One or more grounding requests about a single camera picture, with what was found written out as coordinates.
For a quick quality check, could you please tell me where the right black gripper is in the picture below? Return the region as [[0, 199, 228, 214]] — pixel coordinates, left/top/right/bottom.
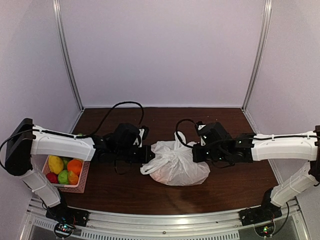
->
[[193, 142, 229, 163]]

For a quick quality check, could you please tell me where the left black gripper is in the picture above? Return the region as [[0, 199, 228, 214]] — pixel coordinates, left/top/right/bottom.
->
[[115, 144, 155, 164]]

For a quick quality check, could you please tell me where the white plastic bag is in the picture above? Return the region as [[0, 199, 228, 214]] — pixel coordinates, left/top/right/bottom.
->
[[140, 131, 211, 187]]

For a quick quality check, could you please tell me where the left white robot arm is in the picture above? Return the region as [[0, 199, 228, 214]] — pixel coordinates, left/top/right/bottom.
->
[[0, 118, 155, 222]]

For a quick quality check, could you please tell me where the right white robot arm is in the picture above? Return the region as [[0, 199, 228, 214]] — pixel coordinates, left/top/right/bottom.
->
[[192, 121, 320, 221]]

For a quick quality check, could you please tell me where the orange fruit in basket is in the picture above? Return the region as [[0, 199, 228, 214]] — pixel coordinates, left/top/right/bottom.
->
[[67, 159, 83, 176]]

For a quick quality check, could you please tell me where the yellow orange fruit toy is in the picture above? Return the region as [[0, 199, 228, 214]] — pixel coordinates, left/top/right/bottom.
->
[[67, 170, 79, 185]]

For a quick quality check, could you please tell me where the red fruit toy in basket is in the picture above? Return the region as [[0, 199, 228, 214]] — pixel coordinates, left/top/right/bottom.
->
[[45, 172, 59, 184]]

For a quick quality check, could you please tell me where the pink perforated basket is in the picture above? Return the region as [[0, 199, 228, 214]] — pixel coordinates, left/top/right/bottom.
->
[[42, 155, 90, 194]]

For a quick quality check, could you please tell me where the light green apple toy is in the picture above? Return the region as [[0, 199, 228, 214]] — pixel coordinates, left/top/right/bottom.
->
[[57, 169, 69, 185]]

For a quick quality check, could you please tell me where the yellow lemon toy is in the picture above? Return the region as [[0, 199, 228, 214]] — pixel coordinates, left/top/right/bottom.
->
[[48, 155, 64, 175]]

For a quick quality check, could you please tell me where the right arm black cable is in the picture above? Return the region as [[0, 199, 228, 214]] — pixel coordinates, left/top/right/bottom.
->
[[175, 119, 198, 148]]

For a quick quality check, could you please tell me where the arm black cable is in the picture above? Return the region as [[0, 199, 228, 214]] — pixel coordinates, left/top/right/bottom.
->
[[0, 101, 145, 171], [175, 119, 198, 148]]

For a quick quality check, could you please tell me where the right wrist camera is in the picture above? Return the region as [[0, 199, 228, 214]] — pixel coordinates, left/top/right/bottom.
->
[[196, 121, 207, 146]]

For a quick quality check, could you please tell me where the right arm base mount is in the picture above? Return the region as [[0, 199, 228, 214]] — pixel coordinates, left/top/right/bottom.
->
[[238, 206, 282, 238]]

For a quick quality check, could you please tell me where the front aluminium rail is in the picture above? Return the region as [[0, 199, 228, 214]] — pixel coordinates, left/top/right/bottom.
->
[[18, 197, 311, 240]]

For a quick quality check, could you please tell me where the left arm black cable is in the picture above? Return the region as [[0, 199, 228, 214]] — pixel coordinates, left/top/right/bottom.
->
[[0, 101, 145, 171]]

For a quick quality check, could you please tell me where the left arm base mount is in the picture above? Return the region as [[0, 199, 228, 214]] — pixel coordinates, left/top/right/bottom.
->
[[42, 201, 90, 239]]

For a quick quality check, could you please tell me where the right aluminium frame post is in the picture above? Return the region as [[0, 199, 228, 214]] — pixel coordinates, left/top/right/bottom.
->
[[241, 0, 273, 112]]

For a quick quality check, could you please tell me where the aluminium frame post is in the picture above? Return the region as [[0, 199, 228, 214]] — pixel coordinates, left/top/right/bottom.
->
[[52, 0, 84, 111], [241, 0, 273, 112]]

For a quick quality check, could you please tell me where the left aluminium frame post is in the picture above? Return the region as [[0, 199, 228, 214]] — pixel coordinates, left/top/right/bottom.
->
[[52, 0, 84, 111]]

